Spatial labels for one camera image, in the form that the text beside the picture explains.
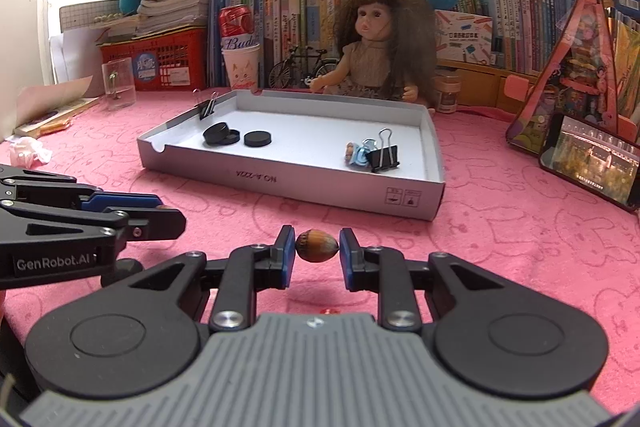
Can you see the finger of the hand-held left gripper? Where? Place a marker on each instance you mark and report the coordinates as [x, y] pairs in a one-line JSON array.
[[125, 202], [155, 224]]

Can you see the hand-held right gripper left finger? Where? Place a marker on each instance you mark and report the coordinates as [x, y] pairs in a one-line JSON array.
[[286, 257]]

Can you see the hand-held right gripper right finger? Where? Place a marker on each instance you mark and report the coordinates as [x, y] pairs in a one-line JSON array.
[[347, 259]]

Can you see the brown nut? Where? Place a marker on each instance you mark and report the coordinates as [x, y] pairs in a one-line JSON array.
[[317, 246]]

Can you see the blue hair clip brown bears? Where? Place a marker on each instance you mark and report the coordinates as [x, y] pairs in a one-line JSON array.
[[355, 154]]

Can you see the large black binder clip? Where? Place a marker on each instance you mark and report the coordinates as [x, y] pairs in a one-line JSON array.
[[385, 155]]

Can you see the grey cardboard box tray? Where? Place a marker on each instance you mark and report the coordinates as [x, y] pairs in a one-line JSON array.
[[310, 132]]

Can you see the yellow packet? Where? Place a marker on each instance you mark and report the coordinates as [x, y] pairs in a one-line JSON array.
[[55, 125]]

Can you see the clear glass cup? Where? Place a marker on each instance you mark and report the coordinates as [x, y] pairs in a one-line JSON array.
[[120, 94]]

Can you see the crumpled white tissue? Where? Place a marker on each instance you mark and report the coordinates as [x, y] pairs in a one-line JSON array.
[[27, 152]]

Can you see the pile of paper sheets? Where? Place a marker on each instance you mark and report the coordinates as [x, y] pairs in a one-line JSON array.
[[55, 102]]

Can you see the small black binder clip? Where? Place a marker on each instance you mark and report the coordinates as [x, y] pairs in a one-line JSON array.
[[206, 106]]

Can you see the red plastic basket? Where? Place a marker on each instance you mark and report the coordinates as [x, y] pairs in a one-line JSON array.
[[170, 57]]

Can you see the pink rabbit print tablecloth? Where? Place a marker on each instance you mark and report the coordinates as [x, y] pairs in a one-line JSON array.
[[500, 247]]

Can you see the white paper cup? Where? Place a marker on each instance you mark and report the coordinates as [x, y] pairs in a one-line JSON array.
[[242, 69]]

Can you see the miniature black bicycle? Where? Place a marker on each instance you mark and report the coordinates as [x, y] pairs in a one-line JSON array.
[[306, 79]]

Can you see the small lidded jar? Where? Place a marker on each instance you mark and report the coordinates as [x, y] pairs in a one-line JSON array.
[[446, 97]]

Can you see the grey grid board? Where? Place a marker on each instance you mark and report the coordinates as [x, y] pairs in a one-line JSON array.
[[75, 17]]

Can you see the brown-haired doll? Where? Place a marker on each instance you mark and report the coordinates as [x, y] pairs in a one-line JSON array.
[[370, 57]]

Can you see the red beer can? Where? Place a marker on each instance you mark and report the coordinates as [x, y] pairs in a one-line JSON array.
[[239, 27]]

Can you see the wooden drawer organizer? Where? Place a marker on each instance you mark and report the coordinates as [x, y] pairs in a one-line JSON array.
[[480, 84]]

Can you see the row of upright books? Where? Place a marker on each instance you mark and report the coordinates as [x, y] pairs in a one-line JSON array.
[[300, 12]]

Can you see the white carton pencil print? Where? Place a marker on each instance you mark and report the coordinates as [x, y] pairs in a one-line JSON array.
[[462, 39]]

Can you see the black smartphone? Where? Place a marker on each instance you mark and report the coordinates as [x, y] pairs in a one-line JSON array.
[[590, 157]]

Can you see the pink house-shaped toy bag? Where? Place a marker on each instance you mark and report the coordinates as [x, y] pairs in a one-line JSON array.
[[575, 72]]

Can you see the illustrated picture book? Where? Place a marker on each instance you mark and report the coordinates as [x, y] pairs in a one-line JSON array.
[[627, 67]]

